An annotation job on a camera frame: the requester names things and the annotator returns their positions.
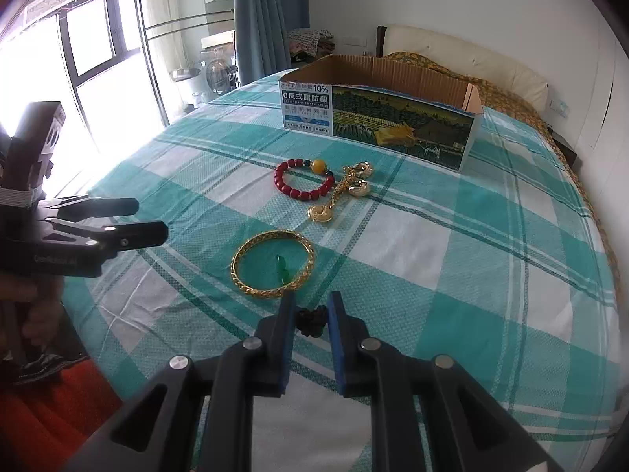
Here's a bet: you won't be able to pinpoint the white wardrobe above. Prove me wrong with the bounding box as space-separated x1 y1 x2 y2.
572 5 629 217

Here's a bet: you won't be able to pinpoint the dark patterned cloth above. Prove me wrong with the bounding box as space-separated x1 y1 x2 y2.
7 341 96 385

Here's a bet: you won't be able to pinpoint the orange pants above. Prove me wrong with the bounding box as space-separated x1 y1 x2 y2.
0 364 123 472

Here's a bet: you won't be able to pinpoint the printed cardboard box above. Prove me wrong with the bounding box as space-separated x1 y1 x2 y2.
278 55 485 174

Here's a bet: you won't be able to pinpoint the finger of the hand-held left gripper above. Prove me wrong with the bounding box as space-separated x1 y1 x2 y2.
49 195 140 220
49 220 169 255

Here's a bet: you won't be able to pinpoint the blue curtain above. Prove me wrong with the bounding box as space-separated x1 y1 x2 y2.
231 0 308 84

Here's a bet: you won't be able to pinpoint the dark bead bracelet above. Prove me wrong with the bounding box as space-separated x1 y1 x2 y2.
294 306 329 339

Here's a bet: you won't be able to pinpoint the dark wooden nightstand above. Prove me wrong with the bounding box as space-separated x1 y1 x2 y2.
546 130 579 169

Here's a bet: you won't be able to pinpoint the red bead bracelet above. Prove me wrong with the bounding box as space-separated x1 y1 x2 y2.
274 157 336 201

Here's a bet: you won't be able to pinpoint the black framed window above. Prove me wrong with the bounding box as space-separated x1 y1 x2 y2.
0 0 143 89

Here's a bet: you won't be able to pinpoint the glass sliding door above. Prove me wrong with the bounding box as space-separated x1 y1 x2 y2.
130 0 237 124

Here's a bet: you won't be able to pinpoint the gold charm pendant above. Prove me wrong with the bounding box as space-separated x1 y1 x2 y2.
307 160 374 223

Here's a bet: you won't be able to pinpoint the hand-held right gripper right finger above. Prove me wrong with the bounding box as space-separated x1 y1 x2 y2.
328 291 566 472

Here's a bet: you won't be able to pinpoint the green checked tablecloth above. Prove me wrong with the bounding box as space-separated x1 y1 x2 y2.
64 66 620 472

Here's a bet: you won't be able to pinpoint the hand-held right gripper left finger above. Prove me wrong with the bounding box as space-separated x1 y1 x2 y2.
69 291 298 472

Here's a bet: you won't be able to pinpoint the pile of clothes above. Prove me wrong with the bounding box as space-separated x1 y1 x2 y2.
287 28 336 61

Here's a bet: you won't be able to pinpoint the grey washing machine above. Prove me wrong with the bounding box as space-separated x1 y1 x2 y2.
199 42 240 96

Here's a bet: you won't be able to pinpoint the gold bangle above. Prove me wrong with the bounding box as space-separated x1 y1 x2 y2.
231 230 316 300

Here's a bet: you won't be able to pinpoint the cream pillow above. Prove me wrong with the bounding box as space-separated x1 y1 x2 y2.
376 24 550 111

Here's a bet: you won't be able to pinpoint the person's left hand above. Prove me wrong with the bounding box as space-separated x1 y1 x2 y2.
0 275 64 355

